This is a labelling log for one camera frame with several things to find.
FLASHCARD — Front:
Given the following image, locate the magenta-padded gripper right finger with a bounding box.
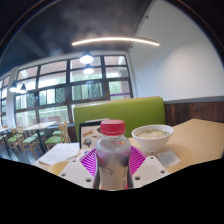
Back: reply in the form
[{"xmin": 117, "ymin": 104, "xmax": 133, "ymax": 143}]
[{"xmin": 128, "ymin": 145, "xmax": 171, "ymax": 190}]

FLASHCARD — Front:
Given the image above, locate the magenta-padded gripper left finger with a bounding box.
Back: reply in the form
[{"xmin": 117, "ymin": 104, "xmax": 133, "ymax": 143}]
[{"xmin": 58, "ymin": 147, "xmax": 98, "ymax": 190}]

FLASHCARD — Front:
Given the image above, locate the clear red-capped drink bottle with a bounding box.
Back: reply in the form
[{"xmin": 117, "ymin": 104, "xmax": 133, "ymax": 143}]
[{"xmin": 93, "ymin": 119, "xmax": 133, "ymax": 191}]

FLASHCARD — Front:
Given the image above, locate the white paper sheet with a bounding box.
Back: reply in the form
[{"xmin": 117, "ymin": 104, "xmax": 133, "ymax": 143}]
[{"xmin": 38, "ymin": 142, "xmax": 81, "ymax": 166}]

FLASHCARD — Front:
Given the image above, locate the white ceramic bowl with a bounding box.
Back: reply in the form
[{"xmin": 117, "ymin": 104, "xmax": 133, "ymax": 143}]
[{"xmin": 131, "ymin": 124, "xmax": 175, "ymax": 154}]

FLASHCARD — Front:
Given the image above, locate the group of green-seated wooden chairs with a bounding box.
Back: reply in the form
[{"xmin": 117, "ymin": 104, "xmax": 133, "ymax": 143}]
[{"xmin": 0, "ymin": 120, "xmax": 72, "ymax": 154}]

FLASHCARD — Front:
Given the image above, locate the black-framed sticker-covered tablet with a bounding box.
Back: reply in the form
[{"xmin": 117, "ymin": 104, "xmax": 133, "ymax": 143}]
[{"xmin": 78, "ymin": 119, "xmax": 111, "ymax": 150}]

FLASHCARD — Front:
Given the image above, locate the light wooden dining table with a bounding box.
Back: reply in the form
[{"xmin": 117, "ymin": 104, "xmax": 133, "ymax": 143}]
[{"xmin": 22, "ymin": 121, "xmax": 58, "ymax": 153}]

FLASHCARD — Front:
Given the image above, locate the green upholstered booth bench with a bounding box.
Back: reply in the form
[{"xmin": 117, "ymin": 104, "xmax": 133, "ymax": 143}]
[{"xmin": 72, "ymin": 96, "xmax": 167, "ymax": 143}]

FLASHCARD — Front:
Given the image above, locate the group of pendant lamps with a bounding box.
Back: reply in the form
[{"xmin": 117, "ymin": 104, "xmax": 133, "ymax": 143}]
[{"xmin": 9, "ymin": 50, "xmax": 95, "ymax": 95}]

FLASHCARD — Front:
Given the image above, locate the long curved ceiling light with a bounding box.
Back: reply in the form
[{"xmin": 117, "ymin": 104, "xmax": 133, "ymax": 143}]
[{"xmin": 71, "ymin": 36, "xmax": 161, "ymax": 48}]

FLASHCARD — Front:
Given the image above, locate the large black-framed window wall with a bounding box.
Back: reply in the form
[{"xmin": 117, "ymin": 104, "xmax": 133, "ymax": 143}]
[{"xmin": 0, "ymin": 54, "xmax": 134, "ymax": 129}]

